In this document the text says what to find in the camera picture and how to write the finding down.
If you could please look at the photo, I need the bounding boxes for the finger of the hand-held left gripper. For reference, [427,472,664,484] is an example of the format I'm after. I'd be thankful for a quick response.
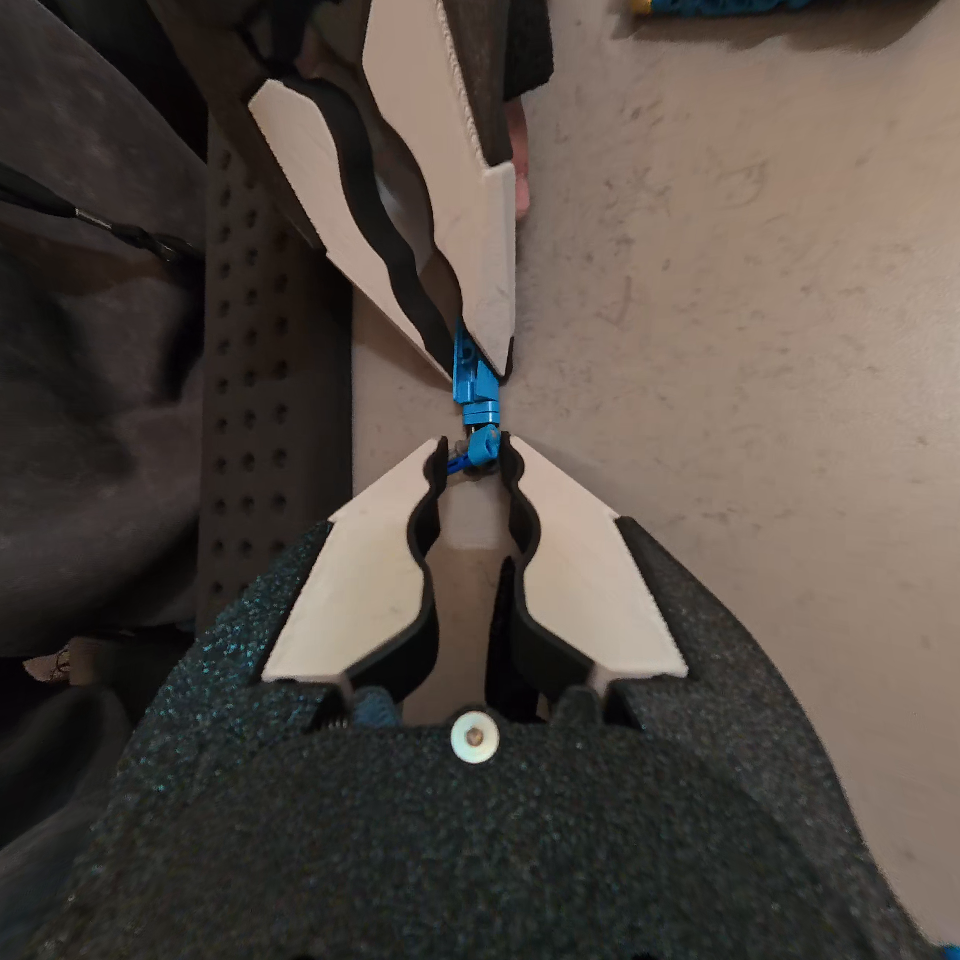
[247,78,456,380]
[362,0,519,381]

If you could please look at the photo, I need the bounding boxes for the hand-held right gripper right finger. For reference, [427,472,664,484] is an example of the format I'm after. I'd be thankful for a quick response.
[499,433,690,684]

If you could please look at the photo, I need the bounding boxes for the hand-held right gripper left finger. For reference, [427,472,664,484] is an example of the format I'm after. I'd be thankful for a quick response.
[261,437,449,687]

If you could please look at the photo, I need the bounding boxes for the blue panel brick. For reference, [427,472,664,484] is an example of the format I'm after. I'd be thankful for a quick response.
[452,318,502,429]

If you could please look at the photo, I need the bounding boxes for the wheel and beam assembly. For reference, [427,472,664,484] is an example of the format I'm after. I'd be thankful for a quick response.
[628,0,826,20]

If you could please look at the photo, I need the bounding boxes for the grey desk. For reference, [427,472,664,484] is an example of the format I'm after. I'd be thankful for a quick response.
[348,0,960,924]

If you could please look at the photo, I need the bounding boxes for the person's left hand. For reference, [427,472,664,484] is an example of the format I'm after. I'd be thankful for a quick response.
[507,99,533,222]

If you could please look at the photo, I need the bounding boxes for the person's dark clothing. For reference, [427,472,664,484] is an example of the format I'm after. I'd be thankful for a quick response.
[0,0,211,960]

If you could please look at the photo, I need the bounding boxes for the black lanyard strap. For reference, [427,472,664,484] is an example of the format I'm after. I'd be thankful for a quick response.
[0,163,202,265]

